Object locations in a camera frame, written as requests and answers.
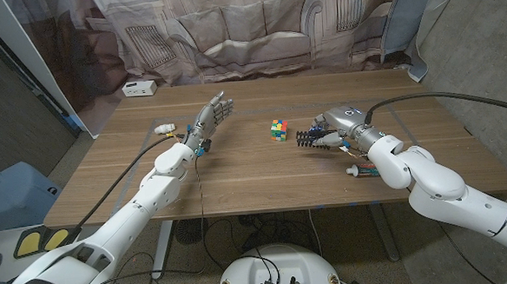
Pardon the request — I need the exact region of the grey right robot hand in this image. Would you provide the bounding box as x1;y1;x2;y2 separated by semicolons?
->
308;104;385;154

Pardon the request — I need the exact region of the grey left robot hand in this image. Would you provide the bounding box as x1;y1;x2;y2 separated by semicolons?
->
180;89;237;154

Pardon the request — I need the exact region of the black claw hair clip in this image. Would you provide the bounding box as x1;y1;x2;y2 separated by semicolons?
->
295;128;337;149

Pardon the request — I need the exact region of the red green tube, white cap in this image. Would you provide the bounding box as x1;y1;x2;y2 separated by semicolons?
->
345;162;382;179

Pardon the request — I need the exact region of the multicoloured puzzle cube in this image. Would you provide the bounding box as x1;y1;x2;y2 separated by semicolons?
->
270;118;290;142

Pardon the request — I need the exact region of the white power strip box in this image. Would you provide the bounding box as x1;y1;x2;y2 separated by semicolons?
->
121;79;158;98

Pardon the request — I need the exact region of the printed sofa room backdrop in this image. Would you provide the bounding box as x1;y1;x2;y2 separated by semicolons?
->
4;0;475;142

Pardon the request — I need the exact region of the black round floor fan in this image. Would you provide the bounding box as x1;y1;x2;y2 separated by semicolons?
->
174;216;210;246

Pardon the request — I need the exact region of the grey table leg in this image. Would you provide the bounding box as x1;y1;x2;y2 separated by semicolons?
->
368;202;400;264

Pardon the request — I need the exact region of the white table leg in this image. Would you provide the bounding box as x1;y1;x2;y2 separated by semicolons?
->
148;219;178;281

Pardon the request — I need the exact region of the white round robot torso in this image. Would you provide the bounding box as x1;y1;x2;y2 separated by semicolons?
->
214;240;344;284

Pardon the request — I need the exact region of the blue plastic bin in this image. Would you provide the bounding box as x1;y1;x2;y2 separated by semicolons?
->
0;159;65;237

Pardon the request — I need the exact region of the white board with yellow pads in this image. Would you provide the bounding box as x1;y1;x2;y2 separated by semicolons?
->
0;221;88;282

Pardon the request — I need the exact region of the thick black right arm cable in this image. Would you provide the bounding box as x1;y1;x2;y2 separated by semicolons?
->
362;88;507;125

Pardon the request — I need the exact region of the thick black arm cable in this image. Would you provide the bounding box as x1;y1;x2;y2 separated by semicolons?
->
362;88;507;125
69;135;189;233

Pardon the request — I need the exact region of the thin black hanging cable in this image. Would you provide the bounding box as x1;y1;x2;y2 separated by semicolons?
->
74;155;209;284

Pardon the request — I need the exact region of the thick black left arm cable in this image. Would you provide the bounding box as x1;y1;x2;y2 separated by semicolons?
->
69;135;189;233

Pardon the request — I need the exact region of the white floor cable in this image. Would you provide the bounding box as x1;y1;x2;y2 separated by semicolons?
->
306;208;324;258

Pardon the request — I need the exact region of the black floor cable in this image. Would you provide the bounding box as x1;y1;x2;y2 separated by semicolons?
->
201;214;288;284

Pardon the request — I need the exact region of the white partition post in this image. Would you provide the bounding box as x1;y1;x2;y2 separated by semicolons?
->
0;0;101;144

